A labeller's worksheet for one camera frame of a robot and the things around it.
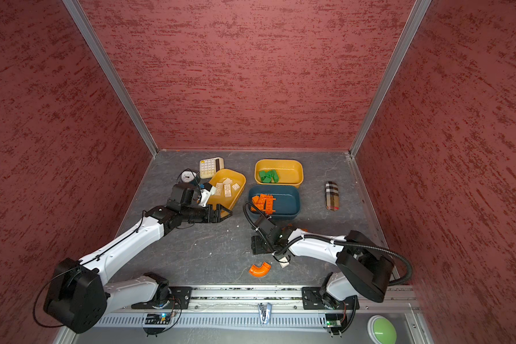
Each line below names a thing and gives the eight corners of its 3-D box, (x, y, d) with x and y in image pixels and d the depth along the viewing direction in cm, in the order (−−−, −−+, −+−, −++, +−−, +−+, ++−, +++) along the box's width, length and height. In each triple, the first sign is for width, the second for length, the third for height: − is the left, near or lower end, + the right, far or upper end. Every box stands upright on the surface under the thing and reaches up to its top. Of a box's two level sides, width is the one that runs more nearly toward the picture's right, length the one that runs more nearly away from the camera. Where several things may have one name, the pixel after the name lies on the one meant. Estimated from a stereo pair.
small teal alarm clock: (181, 185, 107) (179, 179, 104) (184, 176, 111) (182, 170, 108) (198, 185, 107) (196, 179, 104) (200, 176, 111) (198, 170, 108)
